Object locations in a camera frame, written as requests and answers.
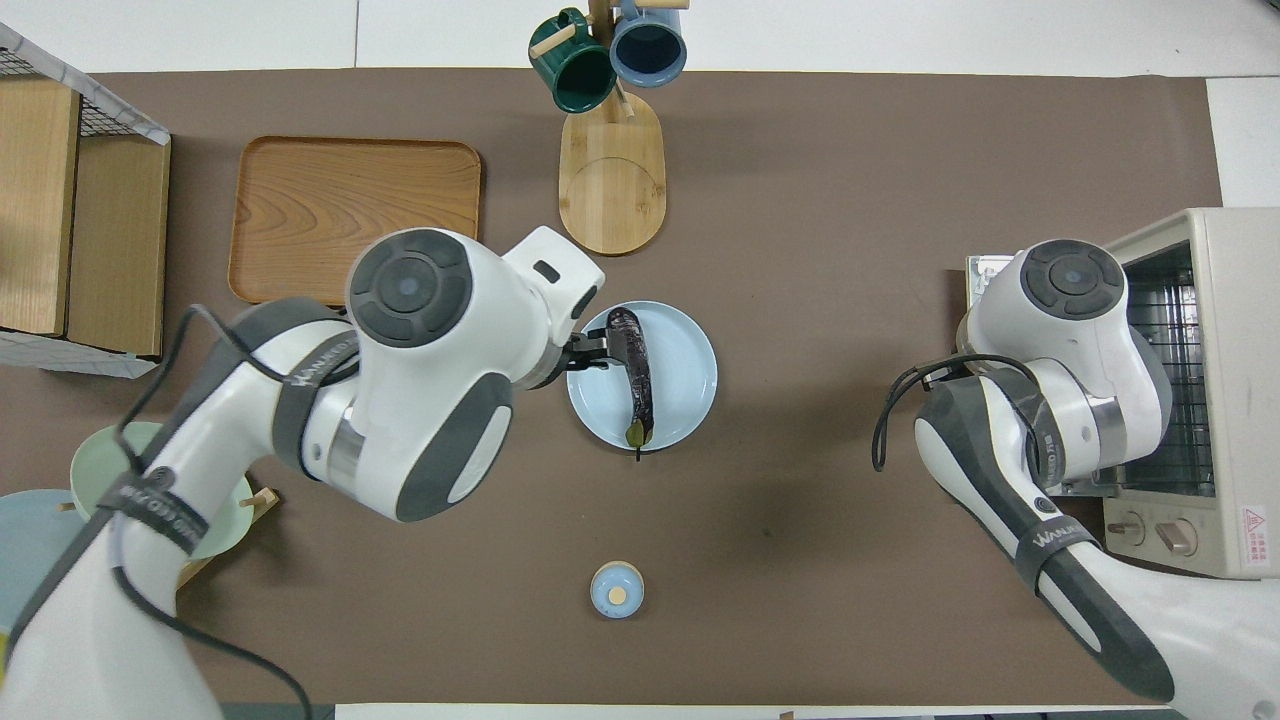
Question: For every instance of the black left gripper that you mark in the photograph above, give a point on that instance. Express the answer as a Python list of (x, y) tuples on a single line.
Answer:
[(572, 355)]

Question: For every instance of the dark purple eggplant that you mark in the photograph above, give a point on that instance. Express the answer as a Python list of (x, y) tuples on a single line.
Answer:
[(638, 380)]

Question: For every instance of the light blue ribbed plate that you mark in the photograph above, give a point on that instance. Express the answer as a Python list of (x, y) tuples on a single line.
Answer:
[(685, 370)]

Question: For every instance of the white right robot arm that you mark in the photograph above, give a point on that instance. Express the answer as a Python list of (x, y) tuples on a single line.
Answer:
[(1070, 340)]

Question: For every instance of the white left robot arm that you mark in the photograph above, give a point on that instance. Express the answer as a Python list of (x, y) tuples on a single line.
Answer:
[(420, 380)]

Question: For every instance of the silver oven knob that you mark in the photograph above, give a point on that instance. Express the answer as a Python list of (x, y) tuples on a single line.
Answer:
[(1177, 538), (1125, 528)]

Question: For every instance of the beige toaster oven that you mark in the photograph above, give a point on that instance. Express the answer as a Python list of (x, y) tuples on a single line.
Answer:
[(1245, 300)]

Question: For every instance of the wooden mug tree stand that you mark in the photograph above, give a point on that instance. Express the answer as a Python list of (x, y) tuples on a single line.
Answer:
[(612, 190)]

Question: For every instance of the small blue lidded jar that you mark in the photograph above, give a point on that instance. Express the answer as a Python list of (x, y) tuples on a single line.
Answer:
[(617, 590)]

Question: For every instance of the brown table mat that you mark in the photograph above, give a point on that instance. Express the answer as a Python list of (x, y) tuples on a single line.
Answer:
[(820, 250)]

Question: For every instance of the dark green mug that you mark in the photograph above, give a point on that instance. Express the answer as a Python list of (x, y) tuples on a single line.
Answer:
[(575, 75)]

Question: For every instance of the blue grey mug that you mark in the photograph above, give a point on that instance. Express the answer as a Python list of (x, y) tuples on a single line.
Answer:
[(648, 48)]

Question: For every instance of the wooden serving tray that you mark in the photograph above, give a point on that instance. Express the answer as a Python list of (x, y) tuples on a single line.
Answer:
[(300, 200)]

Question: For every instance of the wooden plate rack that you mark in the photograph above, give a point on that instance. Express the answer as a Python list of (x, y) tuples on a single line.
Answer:
[(262, 498)]

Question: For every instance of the pale green plate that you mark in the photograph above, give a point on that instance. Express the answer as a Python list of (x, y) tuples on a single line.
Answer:
[(95, 465)]

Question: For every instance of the light blue racked plate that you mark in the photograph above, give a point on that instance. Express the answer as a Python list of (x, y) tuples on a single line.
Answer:
[(30, 550)]

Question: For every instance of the red warning sticker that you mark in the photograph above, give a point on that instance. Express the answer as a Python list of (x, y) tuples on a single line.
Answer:
[(1253, 538)]

